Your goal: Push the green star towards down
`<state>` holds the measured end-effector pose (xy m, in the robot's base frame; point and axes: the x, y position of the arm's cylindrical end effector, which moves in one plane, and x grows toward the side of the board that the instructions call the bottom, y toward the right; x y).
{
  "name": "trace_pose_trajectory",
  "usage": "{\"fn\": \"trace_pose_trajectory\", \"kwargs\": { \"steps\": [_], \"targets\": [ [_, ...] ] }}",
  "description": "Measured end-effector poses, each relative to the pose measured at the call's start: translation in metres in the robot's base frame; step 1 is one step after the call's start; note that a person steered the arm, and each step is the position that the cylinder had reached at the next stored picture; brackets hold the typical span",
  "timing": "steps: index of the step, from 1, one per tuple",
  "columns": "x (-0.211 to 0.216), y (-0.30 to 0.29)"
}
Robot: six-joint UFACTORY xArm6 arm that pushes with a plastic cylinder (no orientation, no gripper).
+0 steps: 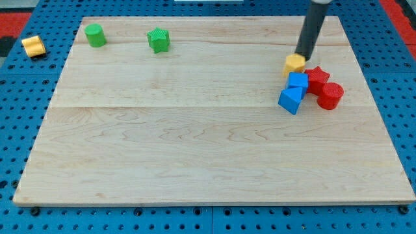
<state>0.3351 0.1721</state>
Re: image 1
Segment green star block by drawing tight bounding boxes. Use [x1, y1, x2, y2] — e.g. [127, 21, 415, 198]
[146, 27, 170, 53]

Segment red star block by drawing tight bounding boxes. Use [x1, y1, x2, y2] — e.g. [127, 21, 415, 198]
[304, 66, 330, 96]

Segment wooden board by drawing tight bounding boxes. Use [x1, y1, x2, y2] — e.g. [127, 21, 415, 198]
[13, 16, 415, 207]

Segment blue triangle block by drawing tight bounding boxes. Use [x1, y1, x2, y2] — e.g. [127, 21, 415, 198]
[278, 87, 302, 115]

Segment blue cube block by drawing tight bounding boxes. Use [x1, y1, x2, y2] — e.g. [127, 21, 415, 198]
[285, 71, 309, 99]

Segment yellow hexagon block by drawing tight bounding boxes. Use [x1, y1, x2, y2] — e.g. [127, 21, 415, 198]
[282, 53, 306, 78]

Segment red cylinder block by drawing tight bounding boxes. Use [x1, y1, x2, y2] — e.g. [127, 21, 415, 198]
[317, 83, 345, 110]

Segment green cylinder block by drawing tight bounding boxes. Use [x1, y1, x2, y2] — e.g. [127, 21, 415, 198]
[84, 23, 107, 47]

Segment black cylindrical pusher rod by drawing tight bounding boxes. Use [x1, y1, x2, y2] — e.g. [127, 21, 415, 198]
[295, 0, 332, 61]

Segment yellow heart block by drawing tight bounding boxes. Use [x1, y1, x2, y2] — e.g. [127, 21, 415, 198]
[21, 36, 46, 58]

